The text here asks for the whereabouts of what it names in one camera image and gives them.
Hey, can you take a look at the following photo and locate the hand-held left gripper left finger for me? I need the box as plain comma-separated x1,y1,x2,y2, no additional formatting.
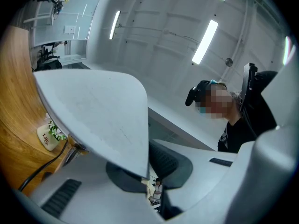
29,152,164,224

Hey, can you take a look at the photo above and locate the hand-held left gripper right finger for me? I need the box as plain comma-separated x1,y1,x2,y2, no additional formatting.
149,139,238,224

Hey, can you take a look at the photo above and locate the white shade table lamp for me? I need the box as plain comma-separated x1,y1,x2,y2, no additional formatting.
18,68,150,192

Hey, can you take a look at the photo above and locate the wooden desk top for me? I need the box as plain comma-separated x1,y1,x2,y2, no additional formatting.
0,26,73,197

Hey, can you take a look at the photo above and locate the person's black shirt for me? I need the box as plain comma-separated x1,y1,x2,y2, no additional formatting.
217,119,257,154

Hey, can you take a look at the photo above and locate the small white flower pot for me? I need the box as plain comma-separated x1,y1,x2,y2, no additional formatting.
36,120,68,152

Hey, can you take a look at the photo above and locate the person's head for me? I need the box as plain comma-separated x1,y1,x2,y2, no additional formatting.
195,82,243,126

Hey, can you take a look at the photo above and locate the white table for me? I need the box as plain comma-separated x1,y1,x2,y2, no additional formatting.
22,0,70,27

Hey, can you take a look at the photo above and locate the black head-worn camera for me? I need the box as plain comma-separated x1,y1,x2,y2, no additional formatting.
185,79,212,107

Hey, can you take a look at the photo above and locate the black equipment mount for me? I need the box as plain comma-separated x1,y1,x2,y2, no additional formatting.
240,63,278,137

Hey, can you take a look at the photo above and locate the black cable bundle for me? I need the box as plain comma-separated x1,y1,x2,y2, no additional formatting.
51,0,65,15

